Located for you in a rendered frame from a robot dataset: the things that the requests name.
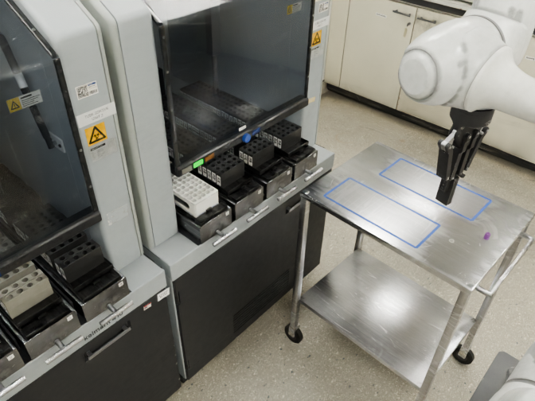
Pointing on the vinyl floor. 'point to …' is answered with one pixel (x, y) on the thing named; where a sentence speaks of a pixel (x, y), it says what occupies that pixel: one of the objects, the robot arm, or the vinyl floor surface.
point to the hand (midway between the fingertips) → (447, 188)
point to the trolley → (392, 175)
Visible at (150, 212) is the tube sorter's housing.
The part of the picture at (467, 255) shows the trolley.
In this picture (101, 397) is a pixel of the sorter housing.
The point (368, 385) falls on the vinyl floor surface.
